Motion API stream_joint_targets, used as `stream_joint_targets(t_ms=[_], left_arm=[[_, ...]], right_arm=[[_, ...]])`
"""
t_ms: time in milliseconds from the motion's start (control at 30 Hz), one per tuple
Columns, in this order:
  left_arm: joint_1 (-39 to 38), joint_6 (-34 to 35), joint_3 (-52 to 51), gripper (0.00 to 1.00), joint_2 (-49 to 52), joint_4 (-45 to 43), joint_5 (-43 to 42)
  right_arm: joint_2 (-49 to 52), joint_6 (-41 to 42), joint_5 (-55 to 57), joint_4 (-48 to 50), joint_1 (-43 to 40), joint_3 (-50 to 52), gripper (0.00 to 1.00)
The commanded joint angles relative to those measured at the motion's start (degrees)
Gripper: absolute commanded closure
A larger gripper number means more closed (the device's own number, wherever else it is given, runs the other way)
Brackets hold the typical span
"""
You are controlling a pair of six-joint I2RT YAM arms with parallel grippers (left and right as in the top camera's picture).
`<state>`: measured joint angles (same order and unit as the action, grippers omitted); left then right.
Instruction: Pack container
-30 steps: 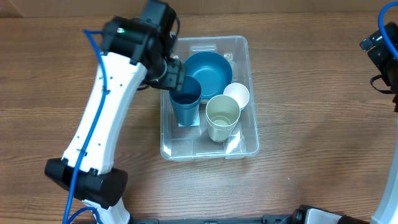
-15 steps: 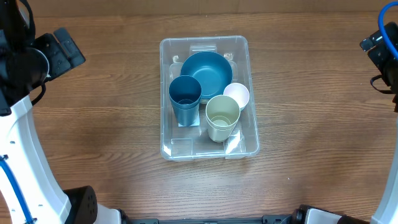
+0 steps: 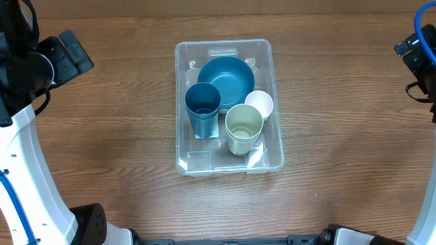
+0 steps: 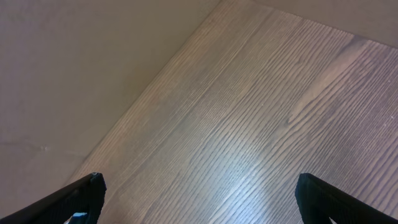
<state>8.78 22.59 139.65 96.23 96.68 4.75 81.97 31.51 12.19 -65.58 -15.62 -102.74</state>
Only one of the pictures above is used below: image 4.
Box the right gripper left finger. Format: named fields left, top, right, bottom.
left=1, top=172, right=106, bottom=224

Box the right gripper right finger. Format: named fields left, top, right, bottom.
left=295, top=173, right=397, bottom=224

